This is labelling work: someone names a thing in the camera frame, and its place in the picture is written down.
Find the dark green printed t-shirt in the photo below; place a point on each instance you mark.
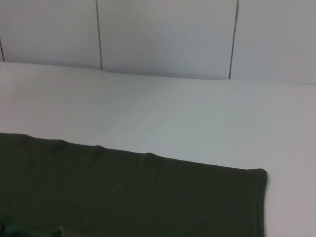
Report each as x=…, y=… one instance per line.
x=123, y=192

